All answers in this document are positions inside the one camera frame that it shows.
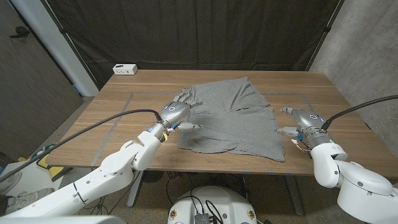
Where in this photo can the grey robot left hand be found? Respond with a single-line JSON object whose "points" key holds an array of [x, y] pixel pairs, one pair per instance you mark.
{"points": [[174, 112]]}

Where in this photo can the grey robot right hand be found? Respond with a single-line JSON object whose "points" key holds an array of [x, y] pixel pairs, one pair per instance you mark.
{"points": [[308, 124]]}

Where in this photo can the grey fabric shorts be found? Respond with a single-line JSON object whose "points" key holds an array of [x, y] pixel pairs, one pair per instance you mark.
{"points": [[230, 130]]}

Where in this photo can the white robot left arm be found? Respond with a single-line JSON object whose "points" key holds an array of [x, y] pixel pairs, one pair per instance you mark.
{"points": [[109, 174]]}

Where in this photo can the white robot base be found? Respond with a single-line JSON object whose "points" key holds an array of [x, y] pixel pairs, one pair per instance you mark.
{"points": [[224, 199]]}

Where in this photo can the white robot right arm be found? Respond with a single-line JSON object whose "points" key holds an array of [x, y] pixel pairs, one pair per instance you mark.
{"points": [[357, 183]]}

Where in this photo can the white power strip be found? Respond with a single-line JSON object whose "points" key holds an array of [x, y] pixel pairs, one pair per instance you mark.
{"points": [[124, 69]]}

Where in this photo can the grey tape outline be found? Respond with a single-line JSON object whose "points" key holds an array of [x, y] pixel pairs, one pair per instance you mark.
{"points": [[124, 107]]}

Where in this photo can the black round fan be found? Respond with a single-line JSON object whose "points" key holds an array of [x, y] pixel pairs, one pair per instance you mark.
{"points": [[153, 176]]}

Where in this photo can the grey table leg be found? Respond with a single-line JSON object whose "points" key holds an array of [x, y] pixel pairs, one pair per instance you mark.
{"points": [[293, 196]]}

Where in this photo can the black backdrop curtain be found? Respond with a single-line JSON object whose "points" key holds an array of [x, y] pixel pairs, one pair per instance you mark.
{"points": [[192, 31]]}

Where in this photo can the white table leg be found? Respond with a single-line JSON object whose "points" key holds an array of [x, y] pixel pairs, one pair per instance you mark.
{"points": [[134, 193]]}

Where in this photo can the black backdrop stand pole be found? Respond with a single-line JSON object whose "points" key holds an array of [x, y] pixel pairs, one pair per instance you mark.
{"points": [[326, 29], [62, 30]]}

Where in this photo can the grey electronics box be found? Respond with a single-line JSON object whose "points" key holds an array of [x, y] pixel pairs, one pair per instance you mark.
{"points": [[203, 218]]}

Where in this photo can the yellow green floor clutter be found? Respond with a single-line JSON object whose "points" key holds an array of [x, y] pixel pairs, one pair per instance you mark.
{"points": [[46, 158]]}

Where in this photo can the dark wooden door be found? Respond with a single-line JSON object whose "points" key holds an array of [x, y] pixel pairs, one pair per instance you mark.
{"points": [[28, 93]]}

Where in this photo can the grey sneaker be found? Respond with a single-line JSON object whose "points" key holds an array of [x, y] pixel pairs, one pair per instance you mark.
{"points": [[9, 183], [28, 199]]}

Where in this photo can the white door frame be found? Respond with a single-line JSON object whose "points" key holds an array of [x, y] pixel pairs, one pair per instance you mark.
{"points": [[62, 46]]}

